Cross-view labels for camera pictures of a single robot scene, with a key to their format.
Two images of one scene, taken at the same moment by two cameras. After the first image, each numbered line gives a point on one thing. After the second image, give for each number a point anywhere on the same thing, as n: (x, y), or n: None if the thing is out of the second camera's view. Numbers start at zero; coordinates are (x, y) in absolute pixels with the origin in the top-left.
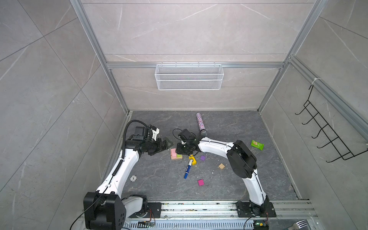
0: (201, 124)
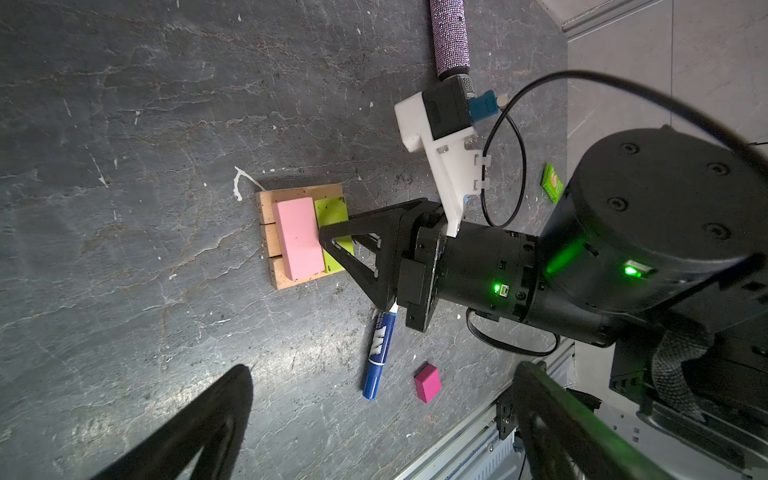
0: (450, 37)
